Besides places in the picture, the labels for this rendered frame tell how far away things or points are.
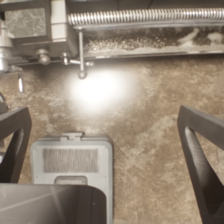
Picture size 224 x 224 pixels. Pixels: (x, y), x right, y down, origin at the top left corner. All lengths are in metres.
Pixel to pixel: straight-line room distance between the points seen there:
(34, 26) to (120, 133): 1.06
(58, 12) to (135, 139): 1.08
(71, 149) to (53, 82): 0.53
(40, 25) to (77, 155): 0.85
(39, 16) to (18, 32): 0.08
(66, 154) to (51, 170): 0.15
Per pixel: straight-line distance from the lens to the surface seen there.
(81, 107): 1.50
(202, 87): 1.65
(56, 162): 1.33
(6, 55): 0.68
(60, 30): 0.73
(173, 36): 1.18
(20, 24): 0.69
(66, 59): 0.91
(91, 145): 1.27
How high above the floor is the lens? 1.48
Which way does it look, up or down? 85 degrees down
